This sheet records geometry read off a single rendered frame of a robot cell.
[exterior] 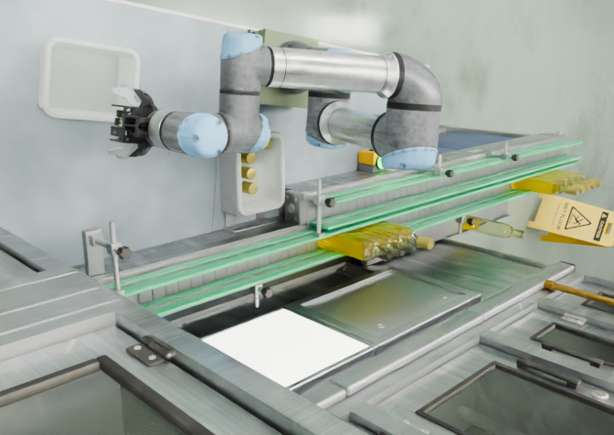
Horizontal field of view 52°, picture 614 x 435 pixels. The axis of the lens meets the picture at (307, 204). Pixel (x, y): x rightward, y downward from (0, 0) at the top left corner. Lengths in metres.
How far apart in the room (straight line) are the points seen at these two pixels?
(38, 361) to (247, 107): 0.57
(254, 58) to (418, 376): 0.82
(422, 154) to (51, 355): 0.82
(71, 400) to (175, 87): 1.10
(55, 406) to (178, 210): 1.07
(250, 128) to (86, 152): 0.56
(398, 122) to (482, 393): 0.63
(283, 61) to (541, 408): 0.91
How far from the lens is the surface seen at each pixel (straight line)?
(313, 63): 1.21
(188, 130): 1.09
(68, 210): 1.62
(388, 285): 1.95
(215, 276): 1.73
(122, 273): 1.57
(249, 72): 1.16
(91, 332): 0.92
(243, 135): 1.16
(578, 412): 1.52
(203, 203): 1.81
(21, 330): 0.91
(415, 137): 1.32
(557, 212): 5.18
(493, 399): 1.50
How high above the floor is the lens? 2.20
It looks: 44 degrees down
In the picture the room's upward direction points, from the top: 104 degrees clockwise
